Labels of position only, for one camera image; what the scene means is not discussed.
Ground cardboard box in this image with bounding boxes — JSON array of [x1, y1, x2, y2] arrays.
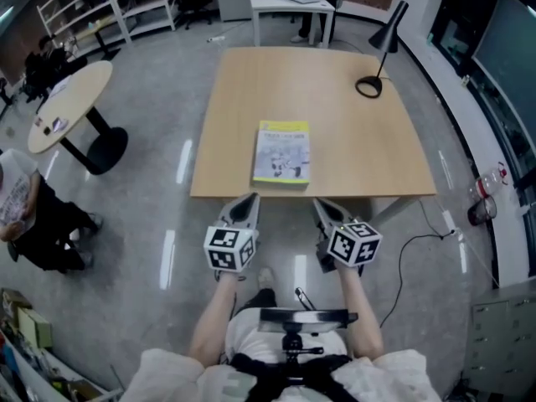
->
[[16, 306, 54, 349]]

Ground person's beige shoe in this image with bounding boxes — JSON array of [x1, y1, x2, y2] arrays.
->
[[257, 265, 276, 292]]

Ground person's right forearm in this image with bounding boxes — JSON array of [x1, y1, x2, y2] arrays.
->
[[334, 265, 385, 359]]

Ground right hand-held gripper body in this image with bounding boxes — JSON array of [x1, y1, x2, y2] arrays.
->
[[315, 219, 384, 276]]

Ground round wooden table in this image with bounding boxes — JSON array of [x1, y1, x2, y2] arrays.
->
[[27, 59, 129, 176]]

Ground person's black trousers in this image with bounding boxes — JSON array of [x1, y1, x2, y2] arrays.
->
[[236, 289, 277, 313]]

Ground thin white floor cable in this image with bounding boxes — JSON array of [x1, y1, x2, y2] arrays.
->
[[455, 232, 502, 288]]

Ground grey drawer cabinet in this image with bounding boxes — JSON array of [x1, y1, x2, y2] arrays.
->
[[462, 281, 536, 393]]

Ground white paper sheet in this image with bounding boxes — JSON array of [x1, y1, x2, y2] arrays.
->
[[49, 77, 71, 98]]

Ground wire waste basket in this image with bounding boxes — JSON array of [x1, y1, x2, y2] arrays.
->
[[466, 194, 498, 227]]

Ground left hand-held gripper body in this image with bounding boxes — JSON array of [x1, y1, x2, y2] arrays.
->
[[203, 219, 262, 282]]

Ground small white table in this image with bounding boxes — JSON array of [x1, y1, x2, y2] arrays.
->
[[250, 0, 337, 49]]

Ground cluttered metal storage rack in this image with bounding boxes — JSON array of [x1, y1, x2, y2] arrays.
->
[[0, 286, 110, 402]]

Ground person's left forearm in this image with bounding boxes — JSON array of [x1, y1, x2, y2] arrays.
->
[[188, 272, 244, 366]]

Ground yellow and white book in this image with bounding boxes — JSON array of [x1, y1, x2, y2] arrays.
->
[[252, 119, 312, 185]]

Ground black floor cable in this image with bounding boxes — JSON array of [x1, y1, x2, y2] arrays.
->
[[379, 232, 445, 330]]

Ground black chest camera mount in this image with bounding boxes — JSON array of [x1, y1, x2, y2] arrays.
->
[[258, 307, 360, 387]]

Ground dark framed window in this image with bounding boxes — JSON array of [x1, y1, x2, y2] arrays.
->
[[430, 0, 536, 276]]

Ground black desk lamp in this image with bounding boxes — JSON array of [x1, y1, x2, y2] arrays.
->
[[354, 0, 410, 99]]

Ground person's white top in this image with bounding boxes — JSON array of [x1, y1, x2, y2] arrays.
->
[[127, 307, 445, 402]]

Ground clear plastic bottle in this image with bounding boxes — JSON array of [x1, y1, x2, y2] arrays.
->
[[468, 161, 508, 198]]

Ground square wooden table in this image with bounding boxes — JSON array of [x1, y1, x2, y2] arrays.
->
[[189, 47, 439, 225]]

